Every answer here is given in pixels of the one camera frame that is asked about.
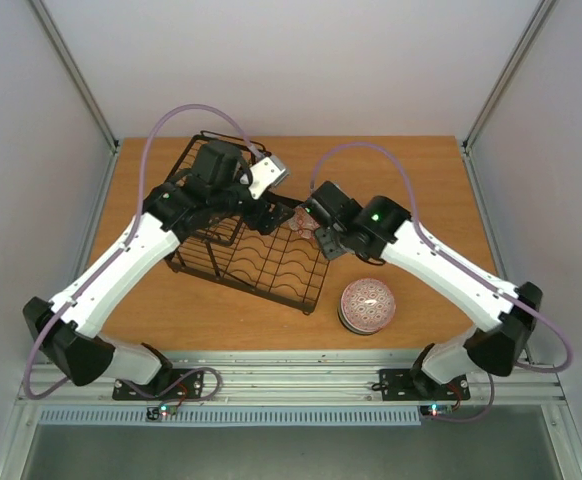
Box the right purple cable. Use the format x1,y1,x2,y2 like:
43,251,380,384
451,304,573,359
309,143,575,424

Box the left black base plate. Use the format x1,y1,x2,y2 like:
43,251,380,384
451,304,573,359
112,368,205,401

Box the grey slotted cable duct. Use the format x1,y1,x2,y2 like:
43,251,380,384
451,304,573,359
38,406,421,428

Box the right small circuit board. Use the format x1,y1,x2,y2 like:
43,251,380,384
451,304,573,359
420,403,455,417

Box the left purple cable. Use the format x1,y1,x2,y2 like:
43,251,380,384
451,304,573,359
23,103,265,401

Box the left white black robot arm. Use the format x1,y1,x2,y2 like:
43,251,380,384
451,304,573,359
23,140,293,398

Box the small circuit board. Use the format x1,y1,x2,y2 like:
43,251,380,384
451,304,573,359
420,403,455,417
145,405,179,422

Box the aluminium frame rails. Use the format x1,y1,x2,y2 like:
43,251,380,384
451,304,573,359
15,134,582,480

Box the left small circuit board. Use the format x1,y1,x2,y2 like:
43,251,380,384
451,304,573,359
145,405,179,422

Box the purple cable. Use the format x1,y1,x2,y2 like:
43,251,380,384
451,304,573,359
23,103,265,401
309,143,575,424

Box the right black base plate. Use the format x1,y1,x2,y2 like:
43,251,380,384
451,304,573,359
372,368,471,402

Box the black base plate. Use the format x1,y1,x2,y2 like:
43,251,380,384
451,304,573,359
112,368,205,401
372,368,471,402

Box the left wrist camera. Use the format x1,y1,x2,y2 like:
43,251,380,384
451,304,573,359
248,155,289,200

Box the red rimmed dotted bowl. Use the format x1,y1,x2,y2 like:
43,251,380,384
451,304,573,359
338,278,396,319

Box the yellow rimmed sun bowl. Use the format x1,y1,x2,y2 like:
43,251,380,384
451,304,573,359
288,206,319,240

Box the black wire dish rack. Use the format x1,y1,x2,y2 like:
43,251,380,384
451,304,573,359
163,130,340,316

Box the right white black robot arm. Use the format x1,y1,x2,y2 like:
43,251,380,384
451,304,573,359
303,181,543,400

